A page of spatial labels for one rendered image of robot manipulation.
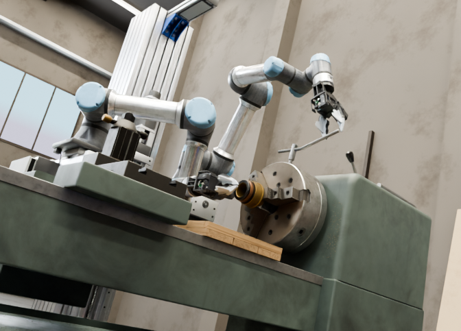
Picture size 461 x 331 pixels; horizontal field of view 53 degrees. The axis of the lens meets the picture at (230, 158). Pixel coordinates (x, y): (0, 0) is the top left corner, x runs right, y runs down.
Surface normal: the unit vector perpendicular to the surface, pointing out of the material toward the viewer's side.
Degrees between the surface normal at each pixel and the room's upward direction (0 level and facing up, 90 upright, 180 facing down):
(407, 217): 90
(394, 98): 90
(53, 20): 90
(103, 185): 90
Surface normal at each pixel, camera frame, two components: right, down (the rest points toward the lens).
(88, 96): -0.07, -0.30
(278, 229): -0.73, -0.36
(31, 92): 0.64, -0.09
